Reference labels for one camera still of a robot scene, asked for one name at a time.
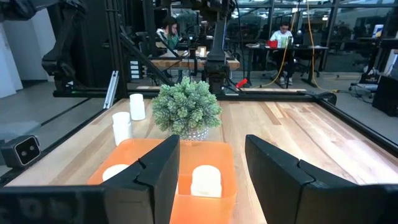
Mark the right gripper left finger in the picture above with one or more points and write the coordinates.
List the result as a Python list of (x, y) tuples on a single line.
[(158, 186)]

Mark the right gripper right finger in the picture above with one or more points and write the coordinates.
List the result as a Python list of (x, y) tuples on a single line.
[(289, 193)]

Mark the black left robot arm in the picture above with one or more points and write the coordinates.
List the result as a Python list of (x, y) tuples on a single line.
[(216, 73)]

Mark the orange translucent plastic basket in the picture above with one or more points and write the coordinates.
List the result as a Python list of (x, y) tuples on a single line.
[(205, 154)]

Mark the large white pill bottle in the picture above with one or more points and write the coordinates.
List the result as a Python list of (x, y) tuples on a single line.
[(122, 129)]

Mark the green succulent in patterned pot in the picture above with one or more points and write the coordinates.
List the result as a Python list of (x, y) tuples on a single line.
[(186, 105)]

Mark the silver aluminium extrusion bar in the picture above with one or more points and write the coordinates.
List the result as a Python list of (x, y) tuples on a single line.
[(111, 90)]

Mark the wooden work table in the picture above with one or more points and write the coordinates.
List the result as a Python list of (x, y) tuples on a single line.
[(174, 63)]

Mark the black cabinet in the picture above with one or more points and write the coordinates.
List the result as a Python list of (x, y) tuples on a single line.
[(385, 96)]

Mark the black desk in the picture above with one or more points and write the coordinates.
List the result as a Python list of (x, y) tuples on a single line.
[(304, 48)]

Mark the red box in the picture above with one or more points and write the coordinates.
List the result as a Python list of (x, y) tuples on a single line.
[(272, 44)]

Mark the person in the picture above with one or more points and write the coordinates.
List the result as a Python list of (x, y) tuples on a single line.
[(281, 35), (170, 34)]

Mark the black table frame rail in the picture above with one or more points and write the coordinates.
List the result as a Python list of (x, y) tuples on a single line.
[(357, 127)]

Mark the black table end rail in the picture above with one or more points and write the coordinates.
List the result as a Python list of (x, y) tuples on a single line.
[(264, 96)]

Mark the black diagonal frame brace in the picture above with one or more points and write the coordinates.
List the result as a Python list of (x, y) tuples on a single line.
[(146, 62)]

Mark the black table-level camera box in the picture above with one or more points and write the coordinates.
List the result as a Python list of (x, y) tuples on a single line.
[(20, 151)]

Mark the black vertical frame post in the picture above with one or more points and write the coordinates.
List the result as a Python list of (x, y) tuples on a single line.
[(115, 46)]

